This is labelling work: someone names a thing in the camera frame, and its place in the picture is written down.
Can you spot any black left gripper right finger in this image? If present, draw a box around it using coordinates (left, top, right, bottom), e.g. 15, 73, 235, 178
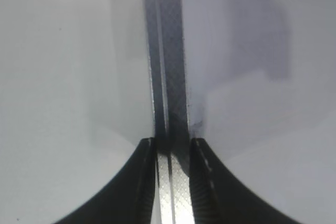
190, 138, 288, 223

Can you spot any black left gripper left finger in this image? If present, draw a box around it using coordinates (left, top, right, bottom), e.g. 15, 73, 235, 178
57, 138, 156, 223

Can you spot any white whiteboard with grey frame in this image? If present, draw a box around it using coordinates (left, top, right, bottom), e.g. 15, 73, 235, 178
1, 0, 335, 223

